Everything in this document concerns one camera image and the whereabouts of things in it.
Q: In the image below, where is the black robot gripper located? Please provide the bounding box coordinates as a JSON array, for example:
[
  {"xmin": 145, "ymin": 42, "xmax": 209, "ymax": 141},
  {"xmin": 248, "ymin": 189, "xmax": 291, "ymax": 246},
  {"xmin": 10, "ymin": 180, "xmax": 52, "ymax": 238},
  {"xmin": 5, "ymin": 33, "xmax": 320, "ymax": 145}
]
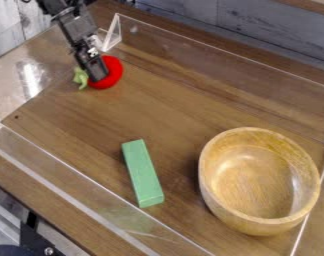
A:
[{"xmin": 36, "ymin": 0, "xmax": 109, "ymax": 82}]

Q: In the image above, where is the red plush tomato toy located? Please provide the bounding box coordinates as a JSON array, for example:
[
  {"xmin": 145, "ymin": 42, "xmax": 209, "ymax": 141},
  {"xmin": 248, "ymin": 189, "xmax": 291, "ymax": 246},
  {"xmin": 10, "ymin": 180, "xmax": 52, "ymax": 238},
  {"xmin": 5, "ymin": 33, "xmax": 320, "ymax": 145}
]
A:
[{"xmin": 73, "ymin": 55, "xmax": 124, "ymax": 90}]

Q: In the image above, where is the green rectangular block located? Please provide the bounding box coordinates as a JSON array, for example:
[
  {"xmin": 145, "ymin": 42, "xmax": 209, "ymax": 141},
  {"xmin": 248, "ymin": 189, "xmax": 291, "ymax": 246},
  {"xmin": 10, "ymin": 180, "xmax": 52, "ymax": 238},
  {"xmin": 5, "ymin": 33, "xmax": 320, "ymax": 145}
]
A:
[{"xmin": 122, "ymin": 139, "xmax": 165, "ymax": 208}]

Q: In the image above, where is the wooden bowl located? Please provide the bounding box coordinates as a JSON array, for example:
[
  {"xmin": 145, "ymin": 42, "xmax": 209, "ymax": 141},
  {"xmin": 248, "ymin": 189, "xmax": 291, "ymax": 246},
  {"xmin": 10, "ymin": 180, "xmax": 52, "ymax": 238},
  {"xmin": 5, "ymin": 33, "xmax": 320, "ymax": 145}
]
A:
[{"xmin": 199, "ymin": 127, "xmax": 321, "ymax": 236}]

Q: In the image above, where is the clear acrylic corner bracket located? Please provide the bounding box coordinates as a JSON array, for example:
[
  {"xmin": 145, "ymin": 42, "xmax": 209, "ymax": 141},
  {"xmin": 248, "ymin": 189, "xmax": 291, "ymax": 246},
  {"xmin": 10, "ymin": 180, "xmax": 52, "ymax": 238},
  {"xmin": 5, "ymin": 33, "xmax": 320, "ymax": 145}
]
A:
[{"xmin": 97, "ymin": 14, "xmax": 122, "ymax": 52}]

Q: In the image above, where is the clear acrylic tray wall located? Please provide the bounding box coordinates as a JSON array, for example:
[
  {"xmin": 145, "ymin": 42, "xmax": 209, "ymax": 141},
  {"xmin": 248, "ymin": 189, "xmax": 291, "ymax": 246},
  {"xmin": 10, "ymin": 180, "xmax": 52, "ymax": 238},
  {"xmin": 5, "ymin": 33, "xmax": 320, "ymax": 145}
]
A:
[{"xmin": 0, "ymin": 14, "xmax": 324, "ymax": 256}]

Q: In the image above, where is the black metal bracket with bolt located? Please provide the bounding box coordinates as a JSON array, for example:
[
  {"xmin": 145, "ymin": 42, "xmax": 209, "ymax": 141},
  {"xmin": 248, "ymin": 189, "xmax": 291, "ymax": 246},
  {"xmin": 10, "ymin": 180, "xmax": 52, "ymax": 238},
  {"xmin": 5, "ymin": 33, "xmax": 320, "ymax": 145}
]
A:
[{"xmin": 20, "ymin": 212, "xmax": 66, "ymax": 256}]

